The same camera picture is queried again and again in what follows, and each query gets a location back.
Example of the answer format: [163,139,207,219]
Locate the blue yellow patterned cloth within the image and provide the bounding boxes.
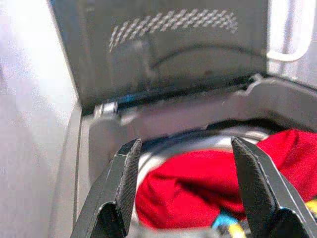
[211,197,317,238]

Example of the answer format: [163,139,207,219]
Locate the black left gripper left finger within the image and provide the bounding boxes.
[73,137,144,238]

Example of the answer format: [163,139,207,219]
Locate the dark transparent washer lid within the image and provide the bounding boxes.
[48,0,271,117]

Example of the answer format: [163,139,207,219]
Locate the grey top-load washing machine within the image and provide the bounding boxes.
[49,73,317,238]

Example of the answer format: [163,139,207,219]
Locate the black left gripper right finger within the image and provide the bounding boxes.
[229,136,317,238]

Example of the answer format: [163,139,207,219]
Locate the red garment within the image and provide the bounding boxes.
[135,129,317,231]

